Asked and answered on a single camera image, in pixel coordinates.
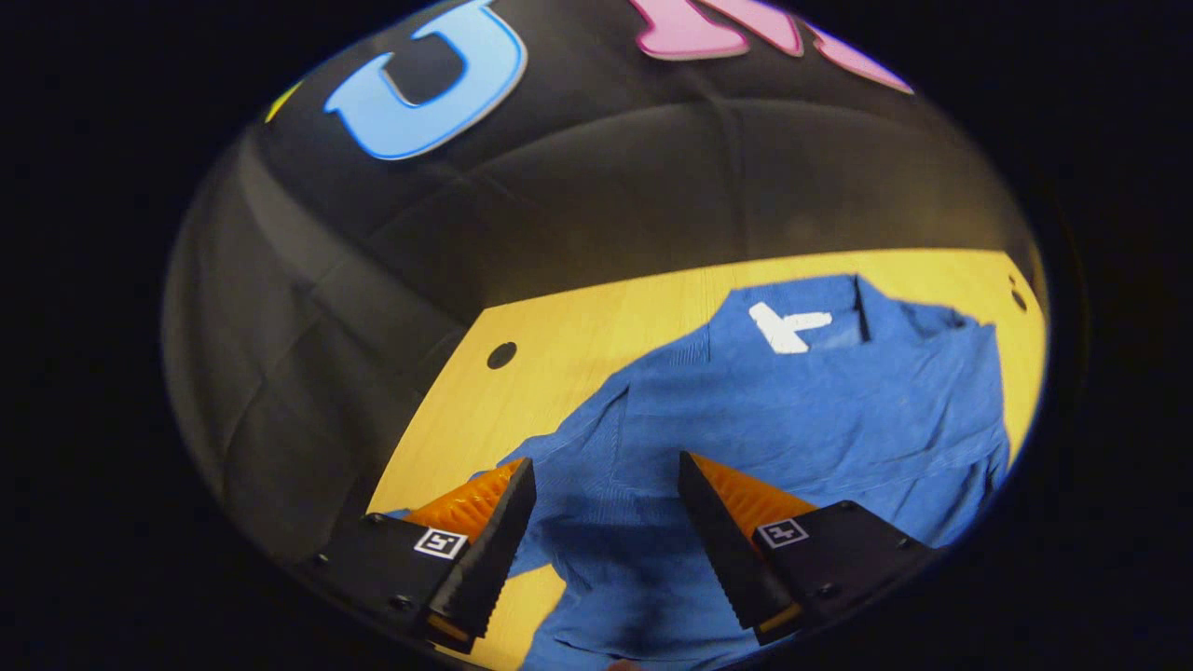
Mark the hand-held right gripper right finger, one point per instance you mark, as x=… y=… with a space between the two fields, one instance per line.
x=713 y=540

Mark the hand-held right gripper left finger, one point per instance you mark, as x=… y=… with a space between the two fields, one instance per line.
x=494 y=550

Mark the blue button-up shirt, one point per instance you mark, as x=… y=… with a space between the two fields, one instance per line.
x=792 y=410

